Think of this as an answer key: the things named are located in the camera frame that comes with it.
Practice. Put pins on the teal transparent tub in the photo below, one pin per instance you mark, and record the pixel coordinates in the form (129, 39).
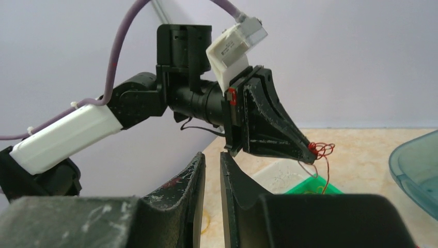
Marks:
(413, 167)

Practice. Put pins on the white plastic bin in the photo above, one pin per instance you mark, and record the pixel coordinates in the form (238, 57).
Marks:
(281, 176)

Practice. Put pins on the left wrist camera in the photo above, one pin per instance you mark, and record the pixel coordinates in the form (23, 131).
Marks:
(227, 53)

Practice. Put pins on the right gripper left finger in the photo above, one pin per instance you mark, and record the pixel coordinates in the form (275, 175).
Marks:
(170, 216)

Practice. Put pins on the green plastic bin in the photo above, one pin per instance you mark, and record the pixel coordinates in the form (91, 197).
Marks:
(313, 185)

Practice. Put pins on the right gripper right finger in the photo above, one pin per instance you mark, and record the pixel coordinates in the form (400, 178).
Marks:
(255, 217)

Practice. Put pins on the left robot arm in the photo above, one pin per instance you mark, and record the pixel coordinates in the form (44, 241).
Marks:
(196, 77)

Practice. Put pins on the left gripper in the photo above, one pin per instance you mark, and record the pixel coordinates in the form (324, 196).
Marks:
(252, 125)

